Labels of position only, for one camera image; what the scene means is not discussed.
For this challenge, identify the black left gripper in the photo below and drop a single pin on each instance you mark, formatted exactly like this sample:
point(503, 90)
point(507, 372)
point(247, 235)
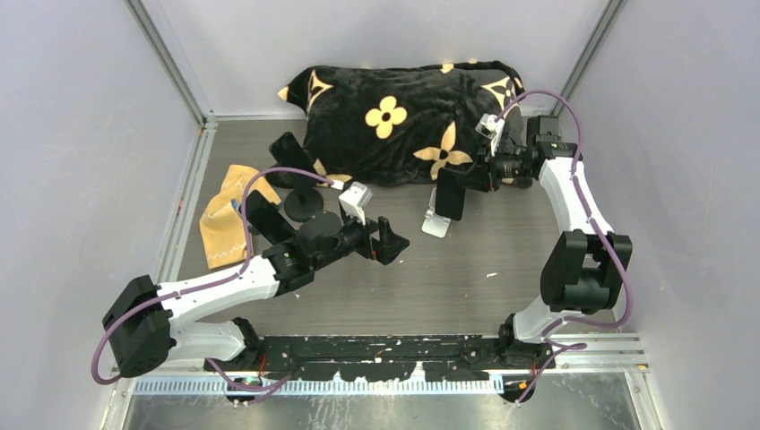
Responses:
point(375, 242)

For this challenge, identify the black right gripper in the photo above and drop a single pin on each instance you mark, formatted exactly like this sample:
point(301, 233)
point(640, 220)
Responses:
point(475, 176)

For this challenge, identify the white folding phone stand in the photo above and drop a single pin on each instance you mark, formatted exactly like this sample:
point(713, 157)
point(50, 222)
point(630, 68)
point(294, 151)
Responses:
point(434, 224)

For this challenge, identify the white-edged smartphone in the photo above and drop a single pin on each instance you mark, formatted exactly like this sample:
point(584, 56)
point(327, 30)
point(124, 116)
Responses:
point(263, 219)

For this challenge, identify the small black smartphone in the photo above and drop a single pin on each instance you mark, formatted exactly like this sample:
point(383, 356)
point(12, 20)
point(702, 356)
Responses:
point(450, 194)

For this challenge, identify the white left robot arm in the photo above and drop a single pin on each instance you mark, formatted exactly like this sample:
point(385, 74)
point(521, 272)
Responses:
point(152, 324)

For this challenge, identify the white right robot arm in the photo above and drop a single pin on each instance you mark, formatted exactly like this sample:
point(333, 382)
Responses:
point(585, 270)

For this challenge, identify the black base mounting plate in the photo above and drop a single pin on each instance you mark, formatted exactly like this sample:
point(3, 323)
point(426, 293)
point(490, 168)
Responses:
point(440, 358)

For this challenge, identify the black flower-pattern pillow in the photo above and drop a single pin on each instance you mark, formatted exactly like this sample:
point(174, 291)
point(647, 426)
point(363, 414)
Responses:
point(398, 126)

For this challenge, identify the yellow cloth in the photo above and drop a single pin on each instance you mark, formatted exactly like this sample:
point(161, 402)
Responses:
point(221, 228)

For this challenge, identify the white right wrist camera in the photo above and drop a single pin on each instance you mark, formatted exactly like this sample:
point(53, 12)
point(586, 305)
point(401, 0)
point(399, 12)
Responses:
point(491, 127)

